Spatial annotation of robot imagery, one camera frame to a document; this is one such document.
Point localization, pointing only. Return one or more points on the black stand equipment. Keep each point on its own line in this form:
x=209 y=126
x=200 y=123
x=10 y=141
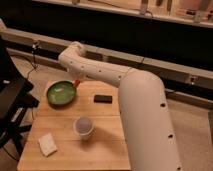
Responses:
x=15 y=99

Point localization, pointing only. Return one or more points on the green ceramic bowl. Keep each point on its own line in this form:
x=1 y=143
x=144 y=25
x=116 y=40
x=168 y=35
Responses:
x=61 y=93

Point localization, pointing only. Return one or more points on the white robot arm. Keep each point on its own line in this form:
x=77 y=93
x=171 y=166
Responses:
x=146 y=122

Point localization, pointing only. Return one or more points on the black rectangular block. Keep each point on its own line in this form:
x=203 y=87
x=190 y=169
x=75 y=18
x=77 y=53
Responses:
x=102 y=99

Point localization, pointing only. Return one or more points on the red pepper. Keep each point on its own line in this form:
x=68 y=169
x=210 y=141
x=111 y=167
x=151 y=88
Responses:
x=76 y=83

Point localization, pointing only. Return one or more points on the clear plastic cup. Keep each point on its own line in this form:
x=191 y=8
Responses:
x=83 y=127

